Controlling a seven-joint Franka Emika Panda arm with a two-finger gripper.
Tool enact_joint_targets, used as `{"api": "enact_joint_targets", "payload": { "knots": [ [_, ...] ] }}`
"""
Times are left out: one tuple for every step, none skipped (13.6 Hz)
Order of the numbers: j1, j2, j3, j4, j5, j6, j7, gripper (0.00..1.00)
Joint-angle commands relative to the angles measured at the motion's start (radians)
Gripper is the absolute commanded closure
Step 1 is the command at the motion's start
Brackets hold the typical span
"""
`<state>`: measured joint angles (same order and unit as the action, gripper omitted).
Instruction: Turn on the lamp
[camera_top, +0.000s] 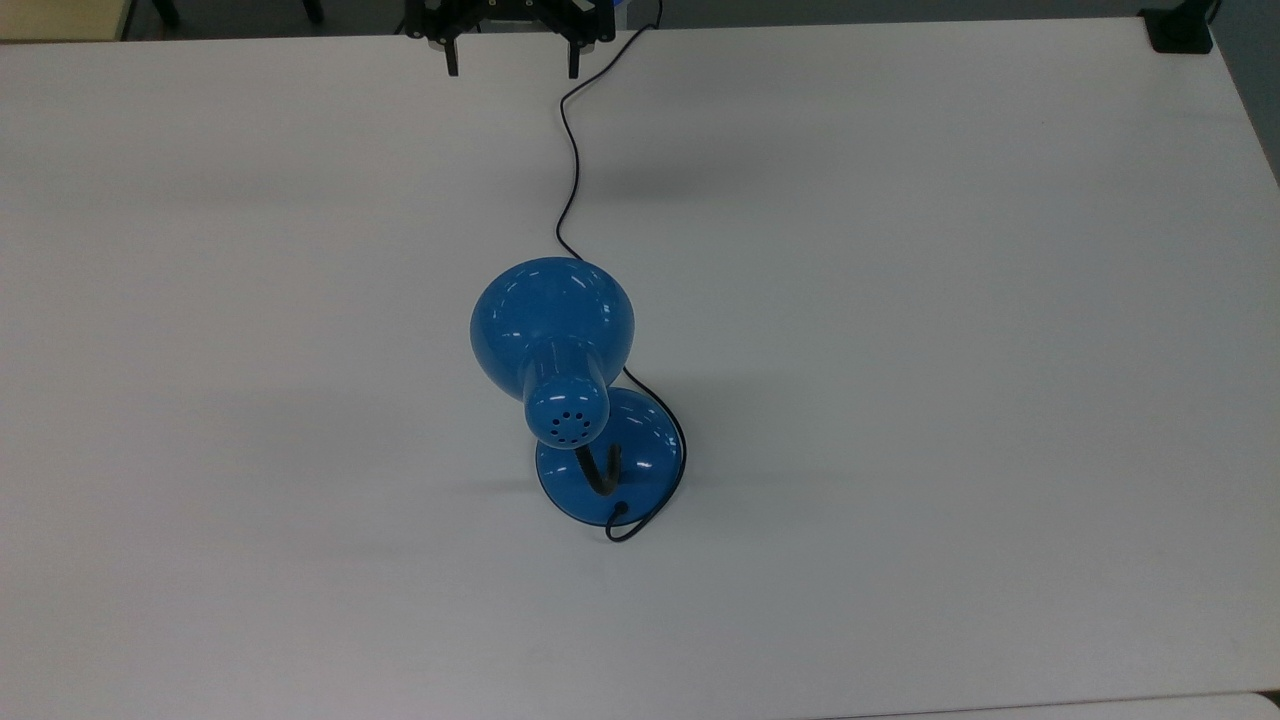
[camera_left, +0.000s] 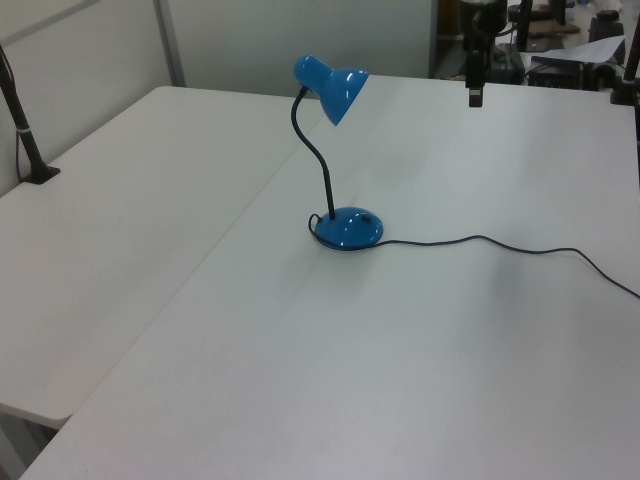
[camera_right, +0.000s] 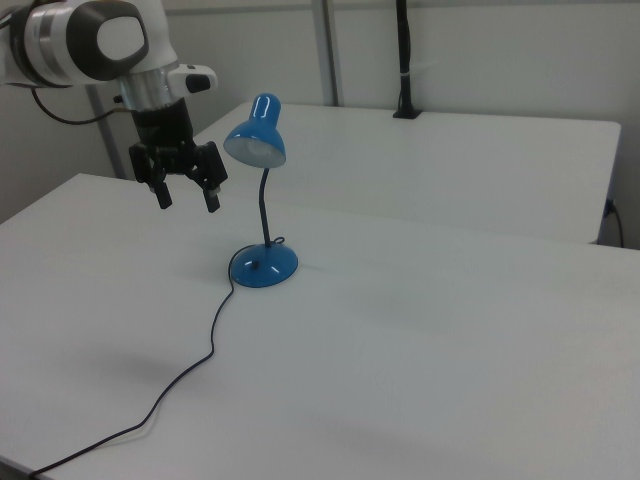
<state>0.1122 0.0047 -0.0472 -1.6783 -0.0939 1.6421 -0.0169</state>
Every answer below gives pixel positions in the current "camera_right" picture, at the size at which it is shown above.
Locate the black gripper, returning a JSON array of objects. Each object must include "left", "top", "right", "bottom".
[{"left": 128, "top": 97, "right": 229, "bottom": 214}]

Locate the blue gooseneck desk lamp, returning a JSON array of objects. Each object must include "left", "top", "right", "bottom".
[{"left": 222, "top": 92, "right": 300, "bottom": 289}]

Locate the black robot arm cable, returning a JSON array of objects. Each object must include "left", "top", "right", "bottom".
[{"left": 31, "top": 86, "right": 137, "bottom": 126}]

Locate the dark lamp power cord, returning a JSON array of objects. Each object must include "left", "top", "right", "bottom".
[{"left": 29, "top": 234, "right": 290, "bottom": 476}]

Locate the grey partition frame post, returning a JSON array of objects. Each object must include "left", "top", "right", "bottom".
[{"left": 311, "top": 0, "right": 342, "bottom": 107}]

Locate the black camera pole, white band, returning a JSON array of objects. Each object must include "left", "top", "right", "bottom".
[{"left": 392, "top": 0, "right": 424, "bottom": 120}]

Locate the black cable at table edge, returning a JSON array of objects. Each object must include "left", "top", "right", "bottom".
[{"left": 604, "top": 198, "right": 627, "bottom": 248}]

